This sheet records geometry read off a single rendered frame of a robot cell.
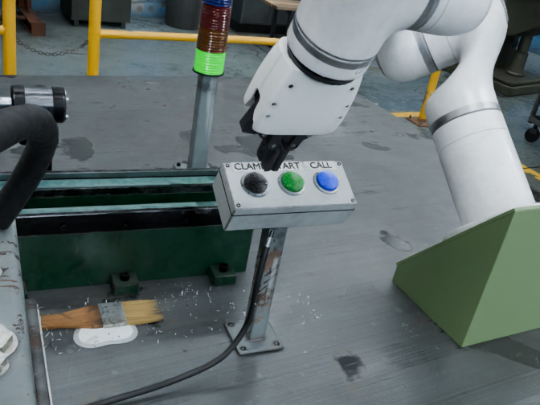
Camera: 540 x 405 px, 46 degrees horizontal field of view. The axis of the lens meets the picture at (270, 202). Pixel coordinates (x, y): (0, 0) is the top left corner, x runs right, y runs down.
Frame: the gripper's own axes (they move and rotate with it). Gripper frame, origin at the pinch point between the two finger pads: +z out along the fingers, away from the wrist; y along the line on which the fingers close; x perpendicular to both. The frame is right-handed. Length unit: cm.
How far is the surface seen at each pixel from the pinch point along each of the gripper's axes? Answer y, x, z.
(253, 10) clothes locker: -208, -409, 318
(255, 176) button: 0.1, -0.7, 5.9
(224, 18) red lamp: -13, -50, 24
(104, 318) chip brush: 15.3, 4.1, 33.5
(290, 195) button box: -4.3, 1.8, 6.7
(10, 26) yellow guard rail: 17, -201, 168
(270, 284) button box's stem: -5.3, 6.9, 21.2
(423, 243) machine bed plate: -50, -7, 41
